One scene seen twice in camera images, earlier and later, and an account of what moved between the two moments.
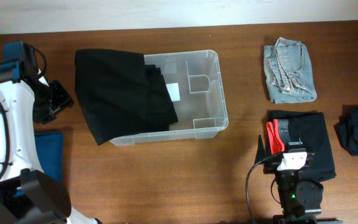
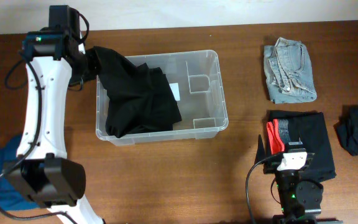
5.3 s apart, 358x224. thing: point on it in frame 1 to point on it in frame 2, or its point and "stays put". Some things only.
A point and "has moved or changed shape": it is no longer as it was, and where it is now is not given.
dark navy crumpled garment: x=357 y=130 stays put
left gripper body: x=61 y=94 to x=89 y=62
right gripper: x=260 y=151 stays put
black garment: x=121 y=96 has moved or changed shape
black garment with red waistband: x=289 y=130 stays put
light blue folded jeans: x=289 y=72 stays put
